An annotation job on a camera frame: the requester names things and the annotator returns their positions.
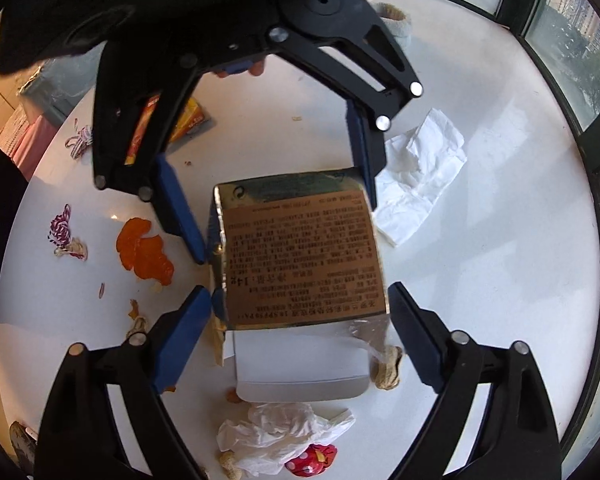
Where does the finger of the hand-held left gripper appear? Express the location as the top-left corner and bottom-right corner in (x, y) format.
(91, 40), (211, 266)
(267, 7), (425, 211)

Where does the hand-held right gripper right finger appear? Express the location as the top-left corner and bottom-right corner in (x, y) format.
(387, 281), (563, 480)

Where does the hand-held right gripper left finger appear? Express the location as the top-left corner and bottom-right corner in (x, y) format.
(32, 285), (213, 480)

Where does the gold paper box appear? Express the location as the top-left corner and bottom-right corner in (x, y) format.
(207, 167), (393, 403)

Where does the person's left hand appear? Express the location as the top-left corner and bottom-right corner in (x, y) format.
(215, 59), (267, 80)

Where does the crumpled white tissue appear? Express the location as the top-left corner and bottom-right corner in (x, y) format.
(372, 107), (468, 248)

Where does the red snack packet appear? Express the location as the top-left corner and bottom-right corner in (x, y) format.
(125, 92), (213, 166)

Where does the crumpled white plastic film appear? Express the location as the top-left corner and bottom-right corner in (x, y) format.
(216, 402), (355, 478)

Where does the red shiny candy wrapper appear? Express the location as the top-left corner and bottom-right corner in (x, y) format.
(285, 442), (338, 478)

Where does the purple white string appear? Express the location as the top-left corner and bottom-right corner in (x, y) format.
(47, 204), (88, 261)

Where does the pink white string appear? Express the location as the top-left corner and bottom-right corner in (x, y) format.
(65, 119), (95, 161)

